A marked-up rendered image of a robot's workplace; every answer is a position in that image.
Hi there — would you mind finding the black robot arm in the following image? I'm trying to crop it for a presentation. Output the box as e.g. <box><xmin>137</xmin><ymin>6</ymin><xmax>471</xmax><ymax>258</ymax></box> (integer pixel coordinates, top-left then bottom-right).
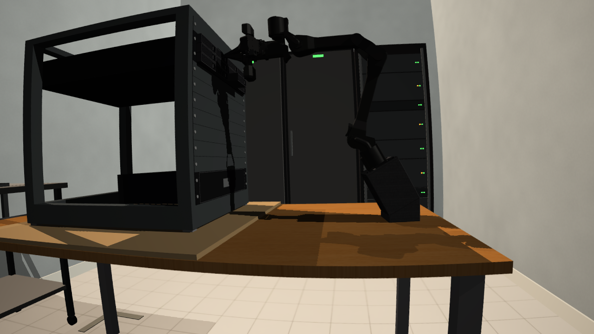
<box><xmin>240</xmin><ymin>16</ymin><xmax>388</xmax><ymax>171</ymax></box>

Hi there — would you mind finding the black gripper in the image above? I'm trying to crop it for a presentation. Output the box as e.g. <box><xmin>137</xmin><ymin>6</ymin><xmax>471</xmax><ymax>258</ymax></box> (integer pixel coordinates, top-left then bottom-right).
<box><xmin>224</xmin><ymin>23</ymin><xmax>270</xmax><ymax>82</ymax></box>

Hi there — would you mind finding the black open rack frame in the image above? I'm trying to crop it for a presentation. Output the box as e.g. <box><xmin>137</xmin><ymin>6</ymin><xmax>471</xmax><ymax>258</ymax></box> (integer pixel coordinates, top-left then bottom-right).
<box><xmin>23</xmin><ymin>5</ymin><xmax>249</xmax><ymax>232</ymax></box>

